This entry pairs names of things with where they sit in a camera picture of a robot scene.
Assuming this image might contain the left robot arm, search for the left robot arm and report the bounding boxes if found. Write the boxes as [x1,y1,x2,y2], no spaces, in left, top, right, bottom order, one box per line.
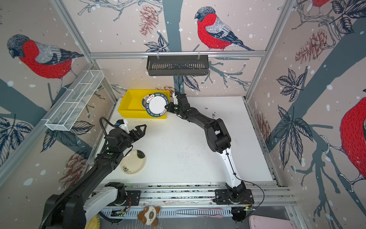
[39,125,147,229]

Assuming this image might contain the white wire mesh basket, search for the white wire mesh basket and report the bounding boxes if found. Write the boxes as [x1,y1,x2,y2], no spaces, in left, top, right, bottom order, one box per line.
[45,70,104,131]

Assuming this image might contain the pink tray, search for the pink tray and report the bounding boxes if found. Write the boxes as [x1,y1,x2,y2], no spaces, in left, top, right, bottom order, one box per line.
[249,215,296,229]

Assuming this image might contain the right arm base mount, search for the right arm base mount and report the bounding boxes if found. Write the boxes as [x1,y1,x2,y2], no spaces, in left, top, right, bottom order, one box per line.
[213,181,254,205]

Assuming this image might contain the panda plush toy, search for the panda plush toy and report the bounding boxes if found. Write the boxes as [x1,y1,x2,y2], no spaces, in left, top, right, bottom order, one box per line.
[137,206,161,227]

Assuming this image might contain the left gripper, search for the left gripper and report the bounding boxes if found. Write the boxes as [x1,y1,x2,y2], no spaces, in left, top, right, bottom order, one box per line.
[119,123,146,152]

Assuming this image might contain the dark green lettered rim plate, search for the dark green lettered rim plate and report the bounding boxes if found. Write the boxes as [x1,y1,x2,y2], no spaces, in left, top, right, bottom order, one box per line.
[142,93,169,118]

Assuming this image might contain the yellow plastic bin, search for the yellow plastic bin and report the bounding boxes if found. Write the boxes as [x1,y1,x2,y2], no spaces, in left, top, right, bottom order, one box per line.
[118,89,170,119]

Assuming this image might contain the pink chopsticks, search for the pink chopsticks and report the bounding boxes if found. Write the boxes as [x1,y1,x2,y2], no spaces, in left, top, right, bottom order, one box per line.
[175,208,223,219]

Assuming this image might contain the black hanging basket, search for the black hanging basket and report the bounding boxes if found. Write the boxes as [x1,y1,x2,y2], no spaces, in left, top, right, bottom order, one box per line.
[146,55,209,76]

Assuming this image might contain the cream plate with dark spot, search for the cream plate with dark spot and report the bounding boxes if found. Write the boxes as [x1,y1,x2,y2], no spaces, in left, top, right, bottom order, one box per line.
[120,150,146,175]

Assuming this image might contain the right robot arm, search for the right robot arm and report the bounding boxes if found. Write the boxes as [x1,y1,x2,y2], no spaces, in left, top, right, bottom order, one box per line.
[165,94,253,204]

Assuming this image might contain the black corrugated cable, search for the black corrugated cable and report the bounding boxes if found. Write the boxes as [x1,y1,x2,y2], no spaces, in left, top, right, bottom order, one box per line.
[38,116,121,229]

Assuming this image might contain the yellow bamboo mat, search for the yellow bamboo mat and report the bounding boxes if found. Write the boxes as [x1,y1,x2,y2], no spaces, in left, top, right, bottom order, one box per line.
[85,215,100,229]

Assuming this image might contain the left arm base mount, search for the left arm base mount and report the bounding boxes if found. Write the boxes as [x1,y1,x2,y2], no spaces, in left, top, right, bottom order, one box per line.
[105,182,141,207]

